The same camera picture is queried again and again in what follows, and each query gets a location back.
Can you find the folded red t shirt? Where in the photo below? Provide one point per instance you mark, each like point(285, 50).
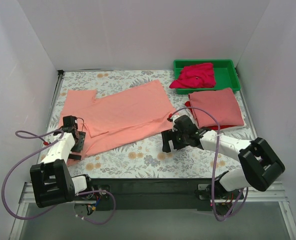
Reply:
point(212, 127)

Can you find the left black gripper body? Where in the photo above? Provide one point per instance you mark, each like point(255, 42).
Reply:
point(80, 142)

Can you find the green plastic tray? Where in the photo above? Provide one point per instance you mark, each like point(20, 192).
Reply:
point(225, 74)

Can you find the folded dusty pink t shirt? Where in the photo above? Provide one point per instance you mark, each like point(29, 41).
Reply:
point(221, 104)

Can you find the floral patterned table mat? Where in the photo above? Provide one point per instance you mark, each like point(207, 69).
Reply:
point(144, 158)

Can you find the salmon pink t shirt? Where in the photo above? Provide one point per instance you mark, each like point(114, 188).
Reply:
point(119, 119)

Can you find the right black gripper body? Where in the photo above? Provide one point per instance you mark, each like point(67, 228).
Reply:
point(172, 141)

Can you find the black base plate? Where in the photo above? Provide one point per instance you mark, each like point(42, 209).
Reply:
point(135, 193)

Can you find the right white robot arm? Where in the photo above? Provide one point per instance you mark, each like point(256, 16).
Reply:
point(260, 165)

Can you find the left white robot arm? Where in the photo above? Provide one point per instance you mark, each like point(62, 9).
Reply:
point(55, 170)

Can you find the crimson crumpled t shirt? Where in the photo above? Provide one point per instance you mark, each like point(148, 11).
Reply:
point(195, 76)

